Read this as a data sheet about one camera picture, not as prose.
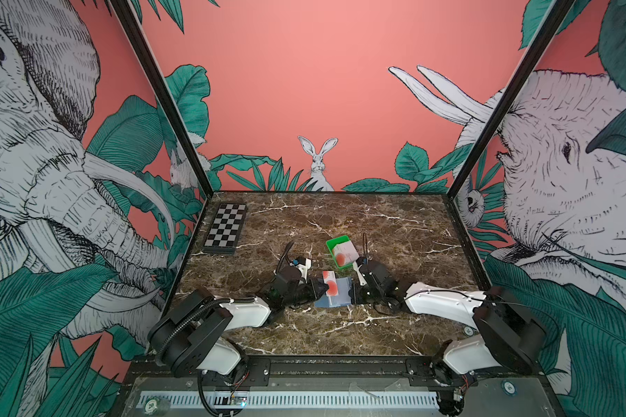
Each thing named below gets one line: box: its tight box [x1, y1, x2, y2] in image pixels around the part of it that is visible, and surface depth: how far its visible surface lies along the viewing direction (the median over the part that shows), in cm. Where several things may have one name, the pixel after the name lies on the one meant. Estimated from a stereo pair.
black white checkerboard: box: [201, 202, 248, 255], surface depth 106 cm
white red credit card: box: [322, 270, 340, 297], surface depth 89 cm
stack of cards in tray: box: [332, 239, 360, 267], surface depth 98 cm
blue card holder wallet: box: [314, 277, 353, 309], surface depth 89 cm
